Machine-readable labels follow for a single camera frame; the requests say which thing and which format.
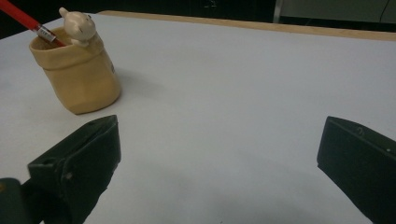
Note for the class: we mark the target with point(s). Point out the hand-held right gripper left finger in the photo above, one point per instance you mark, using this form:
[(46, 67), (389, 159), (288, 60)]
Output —
[(84, 161)]

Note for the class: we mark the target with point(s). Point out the tan ceramic pen holder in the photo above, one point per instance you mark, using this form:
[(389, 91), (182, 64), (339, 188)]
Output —
[(82, 77)]

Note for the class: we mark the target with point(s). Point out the red pen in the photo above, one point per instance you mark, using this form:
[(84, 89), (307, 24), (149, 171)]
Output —
[(21, 17)]

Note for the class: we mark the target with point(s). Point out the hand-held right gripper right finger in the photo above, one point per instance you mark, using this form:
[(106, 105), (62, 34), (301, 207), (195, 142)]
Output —
[(361, 161)]

